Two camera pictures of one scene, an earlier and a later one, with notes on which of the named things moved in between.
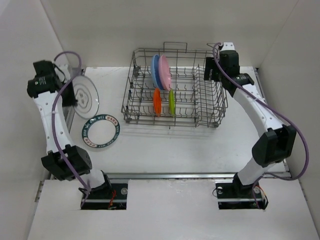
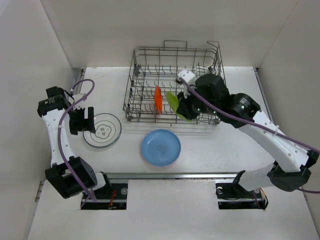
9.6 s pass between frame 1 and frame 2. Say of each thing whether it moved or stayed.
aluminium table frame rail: stayed
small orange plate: stayed
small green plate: moved
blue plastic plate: moved
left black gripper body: moved
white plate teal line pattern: moved
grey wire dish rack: stayed
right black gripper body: moved
